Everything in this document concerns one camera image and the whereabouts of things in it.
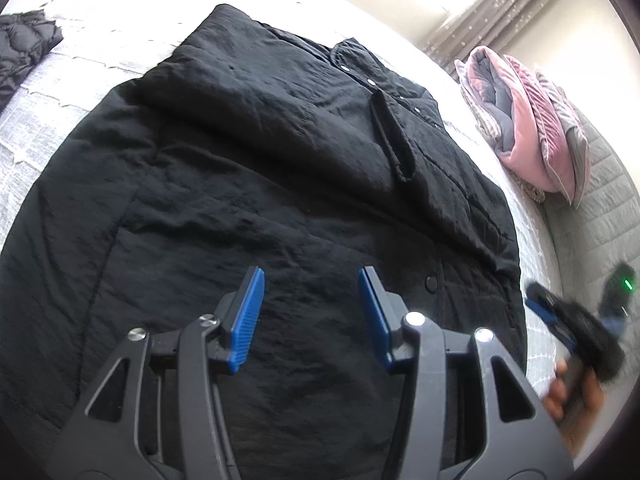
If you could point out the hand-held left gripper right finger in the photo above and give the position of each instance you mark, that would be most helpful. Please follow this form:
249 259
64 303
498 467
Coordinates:
375 320

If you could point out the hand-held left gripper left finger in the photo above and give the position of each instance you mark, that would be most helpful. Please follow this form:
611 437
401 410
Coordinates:
245 320

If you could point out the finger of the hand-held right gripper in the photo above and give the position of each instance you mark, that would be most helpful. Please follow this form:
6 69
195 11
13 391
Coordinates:
545 310

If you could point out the black long coat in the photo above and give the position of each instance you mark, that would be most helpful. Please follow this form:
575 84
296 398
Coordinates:
225 170

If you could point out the person's right hand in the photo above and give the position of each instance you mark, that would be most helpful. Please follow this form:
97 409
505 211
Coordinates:
582 405

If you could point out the floral patterned cloth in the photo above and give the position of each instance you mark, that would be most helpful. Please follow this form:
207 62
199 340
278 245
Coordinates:
532 191

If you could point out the grey padded headboard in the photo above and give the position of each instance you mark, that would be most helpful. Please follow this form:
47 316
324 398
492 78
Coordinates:
600 200

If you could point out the pink velvet pillow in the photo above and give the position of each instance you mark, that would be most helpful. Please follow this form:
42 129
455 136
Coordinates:
565 130

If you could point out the pink and grey quilt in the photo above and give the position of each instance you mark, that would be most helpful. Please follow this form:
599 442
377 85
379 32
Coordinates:
520 125

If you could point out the grey patterned curtain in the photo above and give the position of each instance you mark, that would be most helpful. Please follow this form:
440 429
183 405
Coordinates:
500 15

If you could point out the black puffer jacket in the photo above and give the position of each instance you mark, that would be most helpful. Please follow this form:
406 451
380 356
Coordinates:
20 45

